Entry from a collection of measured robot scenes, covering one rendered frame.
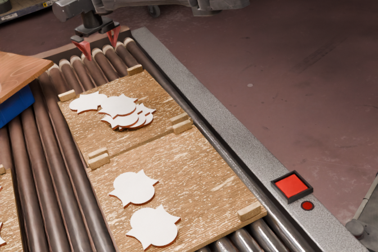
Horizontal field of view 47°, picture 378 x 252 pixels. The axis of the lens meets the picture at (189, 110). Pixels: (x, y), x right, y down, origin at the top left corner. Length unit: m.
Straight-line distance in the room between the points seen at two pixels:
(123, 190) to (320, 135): 1.75
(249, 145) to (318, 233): 0.35
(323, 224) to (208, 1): 0.57
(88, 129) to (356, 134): 1.75
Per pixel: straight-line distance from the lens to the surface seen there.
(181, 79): 1.61
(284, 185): 1.14
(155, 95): 1.51
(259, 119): 2.85
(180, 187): 1.16
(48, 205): 1.27
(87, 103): 1.56
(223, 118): 1.38
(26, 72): 1.68
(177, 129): 1.31
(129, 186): 1.18
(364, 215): 2.00
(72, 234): 1.17
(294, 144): 2.66
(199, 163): 1.21
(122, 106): 1.43
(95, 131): 1.43
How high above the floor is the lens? 1.75
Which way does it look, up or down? 36 degrees down
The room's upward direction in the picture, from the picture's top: 11 degrees counter-clockwise
